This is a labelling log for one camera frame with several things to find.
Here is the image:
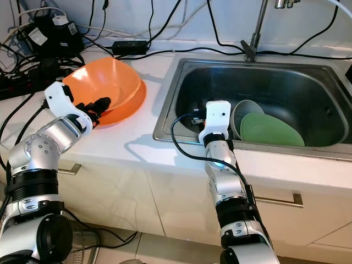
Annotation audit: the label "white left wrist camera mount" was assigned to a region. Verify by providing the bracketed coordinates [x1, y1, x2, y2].
[45, 81, 91, 123]

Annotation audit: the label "black left wrist camera cable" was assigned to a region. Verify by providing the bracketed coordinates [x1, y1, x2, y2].
[3, 98, 50, 182]

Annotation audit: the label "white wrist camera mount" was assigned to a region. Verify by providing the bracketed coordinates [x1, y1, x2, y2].
[45, 81, 91, 123]
[199, 101, 232, 138]

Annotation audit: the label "orange plastic bowl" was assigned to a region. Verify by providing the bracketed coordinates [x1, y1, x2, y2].
[62, 57, 142, 113]

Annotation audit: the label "white kitchen cabinet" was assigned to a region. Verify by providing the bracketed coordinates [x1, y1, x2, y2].
[66, 140, 352, 254]

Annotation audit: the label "green plate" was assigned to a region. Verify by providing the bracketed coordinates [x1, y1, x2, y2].
[239, 112, 306, 146]

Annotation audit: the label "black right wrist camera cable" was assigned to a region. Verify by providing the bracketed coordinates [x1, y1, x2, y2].
[170, 113, 256, 207]

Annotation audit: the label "black power adapter brick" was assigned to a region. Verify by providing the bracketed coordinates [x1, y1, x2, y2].
[111, 40, 148, 54]

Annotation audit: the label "black power strip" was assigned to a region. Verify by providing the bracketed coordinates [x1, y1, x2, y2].
[0, 69, 72, 100]

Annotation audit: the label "metal faucet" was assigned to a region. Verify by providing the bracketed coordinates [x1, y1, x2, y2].
[243, 0, 309, 61]

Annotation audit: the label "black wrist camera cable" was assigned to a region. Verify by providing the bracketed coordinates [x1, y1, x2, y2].
[3, 98, 50, 182]
[170, 113, 256, 207]

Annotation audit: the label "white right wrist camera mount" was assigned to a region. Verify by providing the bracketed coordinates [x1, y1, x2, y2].
[199, 101, 232, 138]

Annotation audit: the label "white hose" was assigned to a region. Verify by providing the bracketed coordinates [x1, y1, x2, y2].
[322, 0, 352, 23]

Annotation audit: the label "black charger box white labels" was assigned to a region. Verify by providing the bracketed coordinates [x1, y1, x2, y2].
[22, 16, 86, 57]

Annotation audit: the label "stainless steel sink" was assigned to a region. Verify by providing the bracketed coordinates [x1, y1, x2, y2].
[153, 58, 352, 161]

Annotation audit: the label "black power strip cable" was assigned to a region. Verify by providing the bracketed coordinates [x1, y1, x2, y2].
[0, 92, 36, 133]

